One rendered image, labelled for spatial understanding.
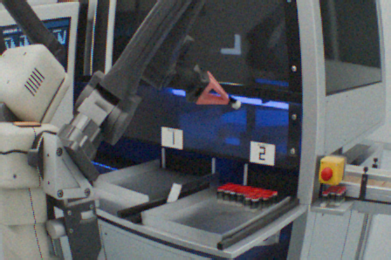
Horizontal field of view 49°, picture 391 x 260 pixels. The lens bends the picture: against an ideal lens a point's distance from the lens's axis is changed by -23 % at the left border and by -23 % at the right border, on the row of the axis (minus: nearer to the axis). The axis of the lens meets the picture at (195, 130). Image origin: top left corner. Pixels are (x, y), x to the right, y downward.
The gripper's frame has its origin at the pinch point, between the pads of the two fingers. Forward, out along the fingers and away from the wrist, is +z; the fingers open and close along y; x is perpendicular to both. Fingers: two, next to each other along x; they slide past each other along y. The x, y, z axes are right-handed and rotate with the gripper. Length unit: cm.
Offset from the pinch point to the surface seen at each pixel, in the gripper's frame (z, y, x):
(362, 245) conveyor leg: 70, -13, 17
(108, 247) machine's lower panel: 11, 46, 97
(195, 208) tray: 12.0, 1.7, 32.6
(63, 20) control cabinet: -51, 68, 21
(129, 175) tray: 0, 34, 50
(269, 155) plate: 25.1, 10.4, 11.8
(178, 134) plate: 6.4, 33.4, 28.1
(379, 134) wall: 344, 361, 49
